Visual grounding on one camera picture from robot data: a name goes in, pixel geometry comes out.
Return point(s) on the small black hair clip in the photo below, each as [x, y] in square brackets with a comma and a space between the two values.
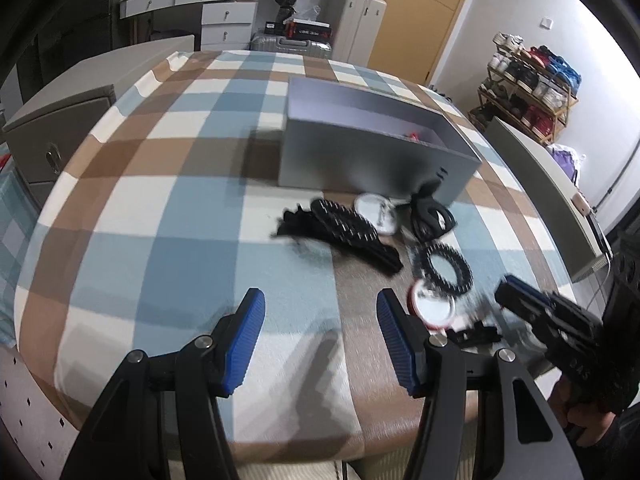
[475, 334]

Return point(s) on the black dotted scrunchie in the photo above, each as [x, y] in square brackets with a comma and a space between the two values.
[442, 280]

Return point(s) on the black and red box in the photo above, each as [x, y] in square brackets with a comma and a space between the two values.
[305, 29]

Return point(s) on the white desk with drawers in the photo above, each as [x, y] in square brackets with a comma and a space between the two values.
[220, 10]

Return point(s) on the plaid blanket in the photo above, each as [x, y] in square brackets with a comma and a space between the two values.
[175, 210]

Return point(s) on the red rimmed round mirror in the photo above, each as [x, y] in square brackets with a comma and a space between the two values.
[435, 312]

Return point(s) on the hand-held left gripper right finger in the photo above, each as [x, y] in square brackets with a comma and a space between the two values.
[400, 345]

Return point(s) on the purple cloth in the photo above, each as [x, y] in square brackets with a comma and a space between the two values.
[562, 160]

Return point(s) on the wooden shoe rack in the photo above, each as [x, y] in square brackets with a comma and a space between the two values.
[530, 90]

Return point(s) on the white wall switch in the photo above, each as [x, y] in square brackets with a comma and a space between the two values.
[547, 22]

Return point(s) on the silver suitcase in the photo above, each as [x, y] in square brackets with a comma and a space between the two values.
[295, 46]

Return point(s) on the black fabric hair bow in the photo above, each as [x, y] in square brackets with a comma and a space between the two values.
[295, 222]

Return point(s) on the wooden door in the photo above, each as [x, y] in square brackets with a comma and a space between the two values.
[425, 10]

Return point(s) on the white perforated board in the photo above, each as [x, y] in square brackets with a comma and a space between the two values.
[30, 415]

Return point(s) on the grey rectangular box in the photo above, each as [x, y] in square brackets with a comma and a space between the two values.
[370, 165]

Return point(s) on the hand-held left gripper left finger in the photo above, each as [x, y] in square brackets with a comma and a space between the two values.
[245, 340]

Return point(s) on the white round pocket mirror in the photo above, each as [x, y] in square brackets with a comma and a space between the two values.
[377, 212]

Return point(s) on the white suitcase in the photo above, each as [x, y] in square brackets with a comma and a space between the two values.
[355, 25]

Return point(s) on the person's right hand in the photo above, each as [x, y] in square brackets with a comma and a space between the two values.
[592, 425]

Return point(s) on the black dotted hair claw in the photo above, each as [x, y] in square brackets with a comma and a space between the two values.
[355, 232]

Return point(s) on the small red accessory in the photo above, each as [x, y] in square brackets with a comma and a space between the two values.
[413, 135]

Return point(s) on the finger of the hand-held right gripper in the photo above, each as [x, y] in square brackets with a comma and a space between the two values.
[525, 290]
[522, 310]

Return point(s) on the grey metal cabinet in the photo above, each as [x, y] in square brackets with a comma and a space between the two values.
[65, 120]

